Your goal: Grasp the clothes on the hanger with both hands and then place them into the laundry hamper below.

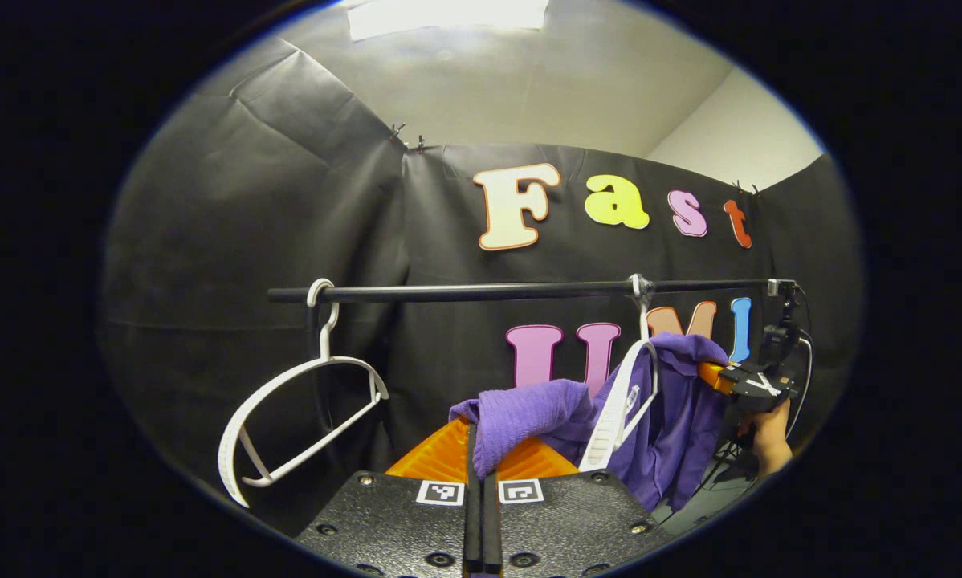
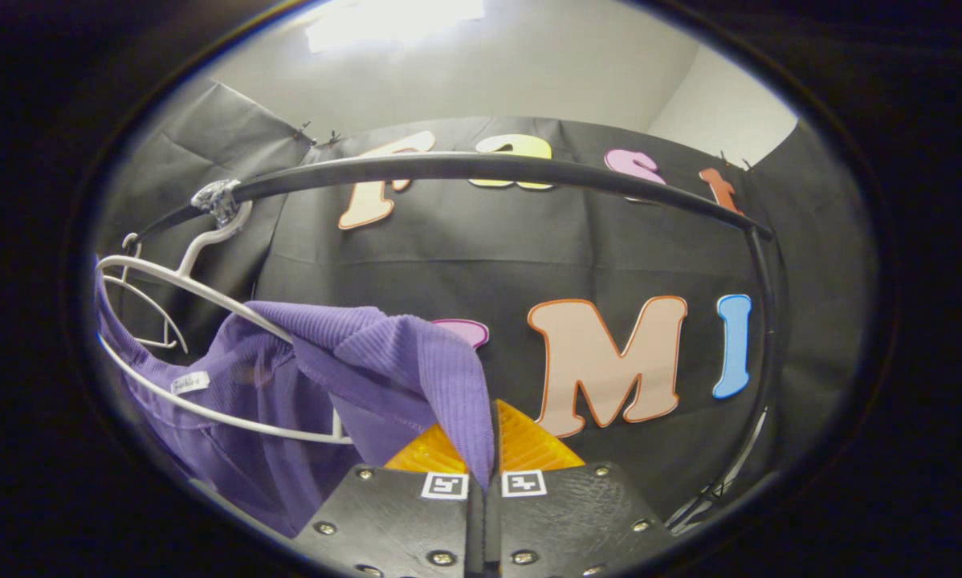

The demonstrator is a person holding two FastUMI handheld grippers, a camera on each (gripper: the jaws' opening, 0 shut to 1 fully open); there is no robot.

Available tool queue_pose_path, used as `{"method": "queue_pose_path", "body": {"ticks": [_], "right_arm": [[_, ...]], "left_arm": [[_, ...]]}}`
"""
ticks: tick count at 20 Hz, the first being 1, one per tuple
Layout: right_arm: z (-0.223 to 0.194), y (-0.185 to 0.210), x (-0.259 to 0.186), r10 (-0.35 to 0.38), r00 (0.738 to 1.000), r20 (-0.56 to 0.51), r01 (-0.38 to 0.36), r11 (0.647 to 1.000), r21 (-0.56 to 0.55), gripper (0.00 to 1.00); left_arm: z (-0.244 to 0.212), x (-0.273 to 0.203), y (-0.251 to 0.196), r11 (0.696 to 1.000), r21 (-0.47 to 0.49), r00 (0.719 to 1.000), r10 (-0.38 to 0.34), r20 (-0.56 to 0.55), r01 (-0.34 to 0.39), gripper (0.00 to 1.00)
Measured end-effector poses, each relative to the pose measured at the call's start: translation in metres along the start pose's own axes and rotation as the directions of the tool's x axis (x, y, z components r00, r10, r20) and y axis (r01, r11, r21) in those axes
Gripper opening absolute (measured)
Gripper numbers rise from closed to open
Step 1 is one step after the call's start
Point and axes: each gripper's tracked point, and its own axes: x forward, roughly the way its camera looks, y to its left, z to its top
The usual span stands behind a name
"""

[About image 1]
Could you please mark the black clothes rack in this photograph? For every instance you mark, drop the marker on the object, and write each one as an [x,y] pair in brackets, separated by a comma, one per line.
[449,292]

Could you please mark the black backdrop cloth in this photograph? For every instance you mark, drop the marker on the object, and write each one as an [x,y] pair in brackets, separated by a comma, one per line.
[208,241]

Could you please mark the purple knit sweater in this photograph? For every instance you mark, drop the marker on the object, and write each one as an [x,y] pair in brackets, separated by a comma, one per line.
[674,433]

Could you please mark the white plastic clothes hanger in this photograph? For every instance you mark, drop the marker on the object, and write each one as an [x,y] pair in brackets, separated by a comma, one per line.
[226,466]

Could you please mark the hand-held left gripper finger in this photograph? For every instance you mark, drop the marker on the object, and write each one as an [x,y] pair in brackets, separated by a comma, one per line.
[491,530]
[473,522]

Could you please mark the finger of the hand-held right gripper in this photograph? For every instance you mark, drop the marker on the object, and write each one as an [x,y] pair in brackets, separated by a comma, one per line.
[714,377]

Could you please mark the white hanger with taped hook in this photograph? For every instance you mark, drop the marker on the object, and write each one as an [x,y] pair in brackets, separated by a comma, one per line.
[609,417]

